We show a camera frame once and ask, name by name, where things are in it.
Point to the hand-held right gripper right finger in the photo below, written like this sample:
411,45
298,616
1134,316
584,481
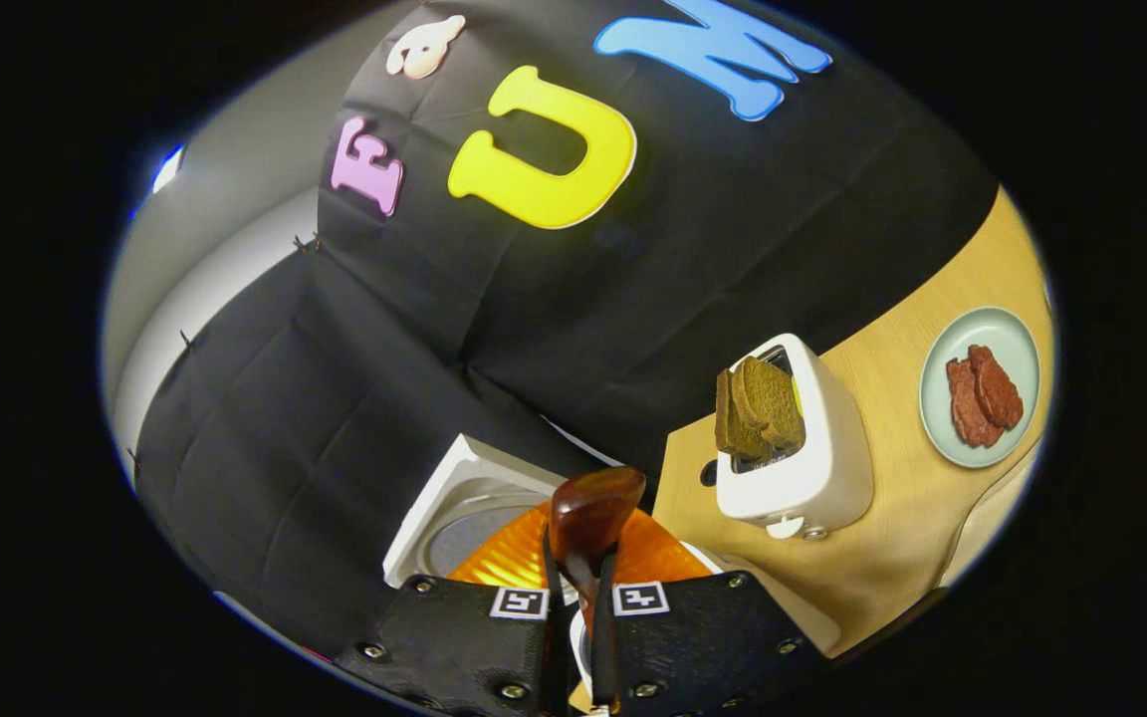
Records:
693,637

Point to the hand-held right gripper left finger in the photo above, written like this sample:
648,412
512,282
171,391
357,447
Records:
454,642

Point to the white rice cooker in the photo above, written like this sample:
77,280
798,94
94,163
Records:
454,478

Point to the white toaster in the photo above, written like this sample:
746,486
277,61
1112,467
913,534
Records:
832,458

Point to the brown wooden spoon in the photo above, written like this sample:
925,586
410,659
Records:
588,513

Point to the light green plate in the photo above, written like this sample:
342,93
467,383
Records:
1007,339

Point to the black backdrop cloth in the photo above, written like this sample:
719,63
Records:
583,319

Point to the brown bread slice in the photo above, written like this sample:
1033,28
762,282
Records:
726,418
773,398

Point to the red meat slice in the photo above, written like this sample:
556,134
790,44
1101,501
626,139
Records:
997,388
967,408

